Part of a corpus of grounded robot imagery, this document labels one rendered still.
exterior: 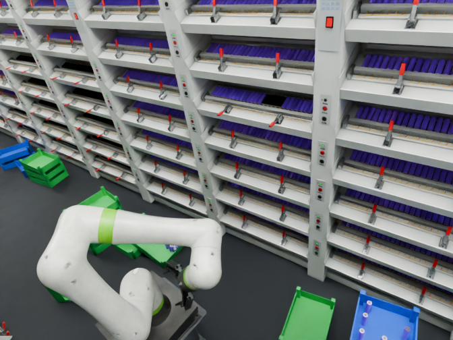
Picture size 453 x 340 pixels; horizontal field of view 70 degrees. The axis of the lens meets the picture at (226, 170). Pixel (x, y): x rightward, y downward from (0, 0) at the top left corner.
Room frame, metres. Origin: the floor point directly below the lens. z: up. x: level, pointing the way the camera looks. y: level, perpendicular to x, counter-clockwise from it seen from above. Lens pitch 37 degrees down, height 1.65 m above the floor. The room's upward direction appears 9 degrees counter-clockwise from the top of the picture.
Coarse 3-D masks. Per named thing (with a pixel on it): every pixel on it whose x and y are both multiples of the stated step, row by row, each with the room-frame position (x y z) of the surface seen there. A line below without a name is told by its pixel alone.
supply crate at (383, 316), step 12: (360, 300) 0.65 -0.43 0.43; (372, 300) 0.65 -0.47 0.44; (360, 312) 0.62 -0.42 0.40; (372, 312) 0.62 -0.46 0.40; (384, 312) 0.61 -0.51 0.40; (396, 312) 0.60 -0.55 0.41; (408, 312) 0.58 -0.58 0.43; (360, 324) 0.58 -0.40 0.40; (372, 324) 0.57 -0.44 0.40; (384, 324) 0.56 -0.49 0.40; (396, 324) 0.56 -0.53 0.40; (408, 324) 0.55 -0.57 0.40; (372, 336) 0.53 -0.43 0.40; (396, 336) 0.52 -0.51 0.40; (408, 336) 0.51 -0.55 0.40
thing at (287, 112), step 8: (208, 96) 1.50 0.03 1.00; (224, 104) 1.42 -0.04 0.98; (232, 104) 1.40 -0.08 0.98; (240, 104) 1.37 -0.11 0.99; (248, 104) 1.35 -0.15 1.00; (272, 112) 1.26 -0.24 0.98; (280, 112) 1.23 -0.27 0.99; (288, 112) 1.21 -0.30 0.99; (296, 112) 1.20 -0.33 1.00; (296, 120) 1.17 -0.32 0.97
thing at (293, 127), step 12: (216, 84) 1.60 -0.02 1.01; (204, 96) 1.51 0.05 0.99; (288, 96) 1.33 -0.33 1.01; (204, 108) 1.46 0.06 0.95; (216, 108) 1.43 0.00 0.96; (228, 120) 1.38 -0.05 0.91; (240, 120) 1.33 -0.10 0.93; (252, 120) 1.27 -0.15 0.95; (264, 120) 1.25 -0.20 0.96; (288, 120) 1.20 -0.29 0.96; (312, 120) 1.09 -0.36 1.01; (288, 132) 1.17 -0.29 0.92; (300, 132) 1.13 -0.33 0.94
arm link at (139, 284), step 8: (136, 272) 0.83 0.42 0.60; (144, 272) 0.83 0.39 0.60; (128, 280) 0.80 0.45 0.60; (136, 280) 0.79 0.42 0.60; (144, 280) 0.79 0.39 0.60; (152, 280) 0.80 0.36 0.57; (120, 288) 0.78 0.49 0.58; (128, 288) 0.76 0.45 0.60; (136, 288) 0.76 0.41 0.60; (144, 288) 0.76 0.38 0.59; (152, 288) 0.78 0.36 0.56; (128, 296) 0.73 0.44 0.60; (136, 296) 0.72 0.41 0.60; (144, 296) 0.73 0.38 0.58; (152, 296) 0.75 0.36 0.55; (160, 296) 0.79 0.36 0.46; (152, 304) 0.72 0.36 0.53; (160, 304) 0.77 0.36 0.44; (152, 312) 0.75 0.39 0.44
